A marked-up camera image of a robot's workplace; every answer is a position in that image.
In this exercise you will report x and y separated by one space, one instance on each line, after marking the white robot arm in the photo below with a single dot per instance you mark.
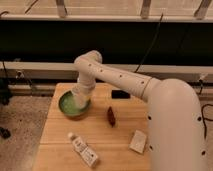
175 123

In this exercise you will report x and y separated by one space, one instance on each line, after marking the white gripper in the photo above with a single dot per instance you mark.
81 95

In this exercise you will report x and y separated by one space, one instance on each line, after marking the green ceramic bowl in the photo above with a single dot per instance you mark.
68 107

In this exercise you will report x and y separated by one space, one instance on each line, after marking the wooden table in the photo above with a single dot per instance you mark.
107 127

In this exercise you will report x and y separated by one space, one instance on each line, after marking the black rectangular object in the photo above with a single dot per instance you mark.
119 94

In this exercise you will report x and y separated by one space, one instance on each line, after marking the white tube bottle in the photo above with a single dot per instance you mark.
88 155

